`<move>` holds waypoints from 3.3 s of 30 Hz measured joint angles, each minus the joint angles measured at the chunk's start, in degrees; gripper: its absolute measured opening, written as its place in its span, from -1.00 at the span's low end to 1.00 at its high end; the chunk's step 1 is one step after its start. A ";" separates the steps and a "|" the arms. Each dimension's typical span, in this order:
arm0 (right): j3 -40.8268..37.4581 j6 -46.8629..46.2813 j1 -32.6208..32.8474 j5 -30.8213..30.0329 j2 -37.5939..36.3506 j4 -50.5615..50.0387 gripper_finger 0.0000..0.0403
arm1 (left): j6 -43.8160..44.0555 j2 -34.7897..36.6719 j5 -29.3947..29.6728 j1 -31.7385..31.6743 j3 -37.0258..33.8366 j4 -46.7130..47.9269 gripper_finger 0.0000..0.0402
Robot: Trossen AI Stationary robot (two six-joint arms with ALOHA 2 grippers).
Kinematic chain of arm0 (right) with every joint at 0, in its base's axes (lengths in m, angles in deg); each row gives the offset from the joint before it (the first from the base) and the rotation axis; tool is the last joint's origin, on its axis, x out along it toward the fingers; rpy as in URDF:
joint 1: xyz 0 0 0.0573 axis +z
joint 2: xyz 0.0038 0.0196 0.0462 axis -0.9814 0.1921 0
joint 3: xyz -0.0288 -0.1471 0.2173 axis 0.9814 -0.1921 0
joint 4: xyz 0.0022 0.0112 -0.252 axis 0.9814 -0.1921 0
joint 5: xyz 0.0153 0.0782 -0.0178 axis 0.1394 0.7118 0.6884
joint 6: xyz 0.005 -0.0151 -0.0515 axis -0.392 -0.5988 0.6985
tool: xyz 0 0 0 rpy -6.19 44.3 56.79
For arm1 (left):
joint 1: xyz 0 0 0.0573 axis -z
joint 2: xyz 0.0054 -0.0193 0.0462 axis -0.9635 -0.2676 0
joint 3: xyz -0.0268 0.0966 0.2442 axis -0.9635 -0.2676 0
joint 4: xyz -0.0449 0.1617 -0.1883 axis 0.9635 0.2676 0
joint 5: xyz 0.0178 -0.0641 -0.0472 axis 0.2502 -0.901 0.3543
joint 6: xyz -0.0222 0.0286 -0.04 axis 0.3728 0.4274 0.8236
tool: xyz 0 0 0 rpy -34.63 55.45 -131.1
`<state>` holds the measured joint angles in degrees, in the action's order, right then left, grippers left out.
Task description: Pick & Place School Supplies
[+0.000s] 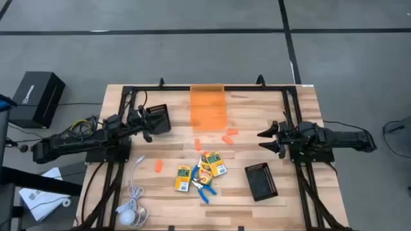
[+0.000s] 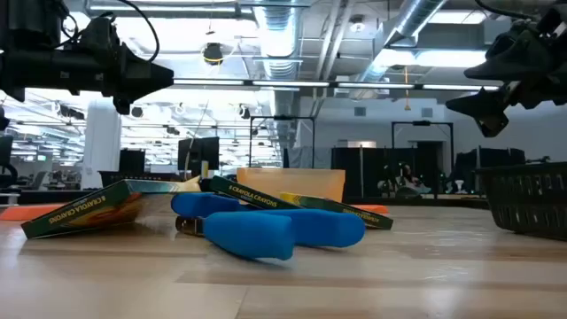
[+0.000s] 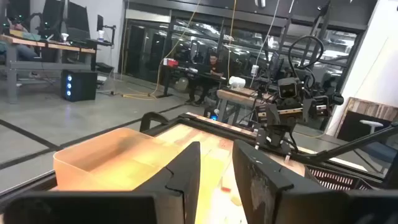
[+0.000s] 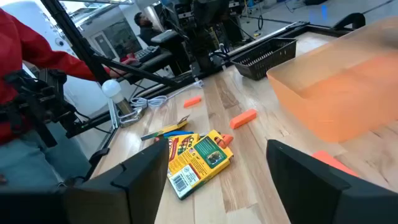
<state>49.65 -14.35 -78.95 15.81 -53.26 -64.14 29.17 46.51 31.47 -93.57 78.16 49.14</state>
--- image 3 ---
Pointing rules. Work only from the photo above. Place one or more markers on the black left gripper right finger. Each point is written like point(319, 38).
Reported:
point(264, 186)

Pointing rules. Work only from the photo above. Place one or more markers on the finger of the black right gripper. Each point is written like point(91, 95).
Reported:
point(317, 107)
point(267, 113)

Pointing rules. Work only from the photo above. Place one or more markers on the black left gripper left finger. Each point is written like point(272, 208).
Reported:
point(183, 174)

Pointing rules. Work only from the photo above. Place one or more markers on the orange-red rectangular eraser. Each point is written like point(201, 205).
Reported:
point(226, 189)

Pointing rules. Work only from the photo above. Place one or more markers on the orange translucent plastic bin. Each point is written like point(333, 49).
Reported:
point(93, 155)

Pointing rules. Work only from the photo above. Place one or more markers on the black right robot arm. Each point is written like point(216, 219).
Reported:
point(273, 137)

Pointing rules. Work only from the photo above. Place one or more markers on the wooden top work table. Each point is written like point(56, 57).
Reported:
point(236, 95)

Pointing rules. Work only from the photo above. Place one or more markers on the white rounded appliance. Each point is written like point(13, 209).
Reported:
point(237, 82)

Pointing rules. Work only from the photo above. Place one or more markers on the leaning wooden board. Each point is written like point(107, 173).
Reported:
point(373, 107)

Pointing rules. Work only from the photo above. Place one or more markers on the white round stool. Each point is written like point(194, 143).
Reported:
point(371, 123)

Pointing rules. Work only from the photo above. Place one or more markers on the person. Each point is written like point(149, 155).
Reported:
point(25, 51)
point(214, 67)

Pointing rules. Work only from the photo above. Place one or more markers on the black mesh plastic basket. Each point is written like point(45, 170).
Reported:
point(335, 179)

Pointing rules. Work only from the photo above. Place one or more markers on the red white box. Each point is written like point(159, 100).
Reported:
point(170, 62)

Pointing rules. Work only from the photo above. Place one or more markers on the black computer tower blue lights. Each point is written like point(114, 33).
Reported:
point(81, 85)

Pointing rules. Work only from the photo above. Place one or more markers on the white paper cup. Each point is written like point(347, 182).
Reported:
point(64, 38)
point(100, 35)

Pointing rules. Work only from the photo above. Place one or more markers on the wooden top grey desk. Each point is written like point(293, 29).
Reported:
point(31, 65)

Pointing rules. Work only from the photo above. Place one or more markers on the black computer monitor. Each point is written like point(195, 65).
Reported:
point(53, 18)
point(77, 18)

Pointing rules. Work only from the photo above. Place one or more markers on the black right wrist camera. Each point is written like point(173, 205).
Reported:
point(287, 88)

